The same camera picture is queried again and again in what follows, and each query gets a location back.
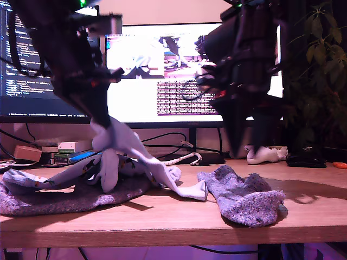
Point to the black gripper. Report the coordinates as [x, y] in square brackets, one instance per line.
[70, 65]
[249, 86]

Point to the light blue toucan sock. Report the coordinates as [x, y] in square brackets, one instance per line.
[130, 165]
[62, 180]

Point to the grey fuzzy sock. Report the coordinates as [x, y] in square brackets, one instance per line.
[244, 203]
[54, 203]

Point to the white game controller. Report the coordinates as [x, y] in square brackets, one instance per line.
[271, 155]

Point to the bright white computer monitor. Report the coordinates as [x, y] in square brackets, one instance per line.
[135, 103]

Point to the white box green label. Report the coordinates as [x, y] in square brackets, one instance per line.
[73, 147]

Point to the blue pouch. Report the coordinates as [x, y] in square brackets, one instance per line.
[84, 156]

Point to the grey fuzzy cloth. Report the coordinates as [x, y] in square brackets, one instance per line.
[48, 142]

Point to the green white small box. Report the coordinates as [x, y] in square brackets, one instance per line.
[59, 158]

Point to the dark code computer monitor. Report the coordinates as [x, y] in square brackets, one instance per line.
[27, 108]

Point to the black case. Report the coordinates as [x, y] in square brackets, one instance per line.
[306, 161]

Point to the green leafy house plant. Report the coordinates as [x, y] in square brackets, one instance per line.
[320, 81]

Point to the small orange thing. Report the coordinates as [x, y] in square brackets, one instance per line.
[340, 165]

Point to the pale camera box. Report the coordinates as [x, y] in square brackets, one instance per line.
[105, 24]
[204, 74]

